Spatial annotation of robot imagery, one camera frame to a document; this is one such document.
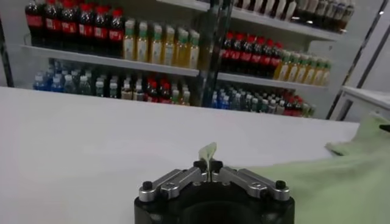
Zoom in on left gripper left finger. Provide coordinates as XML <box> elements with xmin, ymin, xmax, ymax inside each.
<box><xmin>138</xmin><ymin>159</ymin><xmax>210</xmax><ymax>203</ymax></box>

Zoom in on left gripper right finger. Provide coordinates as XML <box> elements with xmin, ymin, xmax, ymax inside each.
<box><xmin>209</xmin><ymin>159</ymin><xmax>291</xmax><ymax>202</ymax></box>

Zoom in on green polo shirt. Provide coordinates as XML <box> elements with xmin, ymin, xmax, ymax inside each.
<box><xmin>197</xmin><ymin>112</ymin><xmax>390</xmax><ymax>224</ymax></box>

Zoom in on small cola bottle red cap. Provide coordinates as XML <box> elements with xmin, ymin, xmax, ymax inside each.
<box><xmin>146</xmin><ymin>79</ymin><xmax>159</xmax><ymax>103</ymax></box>
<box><xmin>285</xmin><ymin>96</ymin><xmax>295</xmax><ymax>116</ymax></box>
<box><xmin>160</xmin><ymin>81</ymin><xmax>172</xmax><ymax>104</ymax></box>
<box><xmin>294</xmin><ymin>97</ymin><xmax>304</xmax><ymax>117</ymax></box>

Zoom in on drinks display cabinet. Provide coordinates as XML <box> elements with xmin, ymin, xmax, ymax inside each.
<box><xmin>200</xmin><ymin>0</ymin><xmax>357</xmax><ymax>119</ymax></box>
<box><xmin>18</xmin><ymin>0</ymin><xmax>214</xmax><ymax>107</ymax></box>

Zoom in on yellow juice bottle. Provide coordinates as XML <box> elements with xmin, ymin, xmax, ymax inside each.
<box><xmin>274</xmin><ymin>50</ymin><xmax>290</xmax><ymax>80</ymax></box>
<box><xmin>294</xmin><ymin>54</ymin><xmax>308</xmax><ymax>83</ymax></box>
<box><xmin>123</xmin><ymin>18</ymin><xmax>137</xmax><ymax>60</ymax></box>
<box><xmin>136</xmin><ymin>20</ymin><xmax>150</xmax><ymax>62</ymax></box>
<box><xmin>175</xmin><ymin>26</ymin><xmax>190</xmax><ymax>68</ymax></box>
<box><xmin>149</xmin><ymin>23</ymin><xmax>164</xmax><ymax>64</ymax></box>
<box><xmin>303</xmin><ymin>55</ymin><xmax>317</xmax><ymax>85</ymax></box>
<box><xmin>320</xmin><ymin>59</ymin><xmax>332</xmax><ymax>87</ymax></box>
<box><xmin>312</xmin><ymin>57</ymin><xmax>324</xmax><ymax>86</ymax></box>
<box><xmin>188</xmin><ymin>29</ymin><xmax>201</xmax><ymax>69</ymax></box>
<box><xmin>163</xmin><ymin>24</ymin><xmax>177</xmax><ymax>66</ymax></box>
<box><xmin>286</xmin><ymin>52</ymin><xmax>299</xmax><ymax>82</ymax></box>

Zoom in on white side table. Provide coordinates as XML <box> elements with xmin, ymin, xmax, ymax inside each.
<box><xmin>330</xmin><ymin>86</ymin><xmax>390</xmax><ymax>123</ymax></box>

